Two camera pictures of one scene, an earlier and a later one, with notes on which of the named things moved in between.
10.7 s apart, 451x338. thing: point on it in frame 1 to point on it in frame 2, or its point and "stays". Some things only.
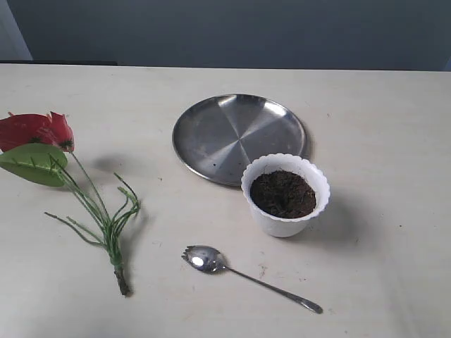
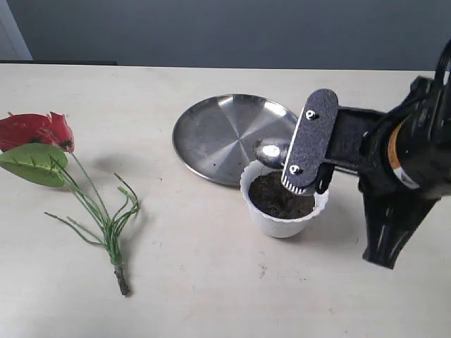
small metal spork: [208, 260] to [270, 153]
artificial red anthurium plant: [39, 149] stays
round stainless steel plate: [218, 138] stays
